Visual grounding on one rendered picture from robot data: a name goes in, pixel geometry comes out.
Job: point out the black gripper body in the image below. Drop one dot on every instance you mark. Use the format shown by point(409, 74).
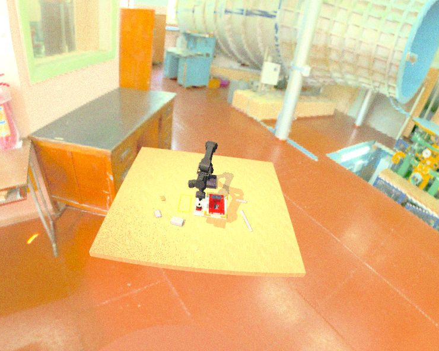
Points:
point(201, 194)

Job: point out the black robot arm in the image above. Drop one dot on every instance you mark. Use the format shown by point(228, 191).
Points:
point(205, 167)

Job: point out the white rectangular block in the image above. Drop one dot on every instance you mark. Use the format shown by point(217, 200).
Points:
point(176, 221)

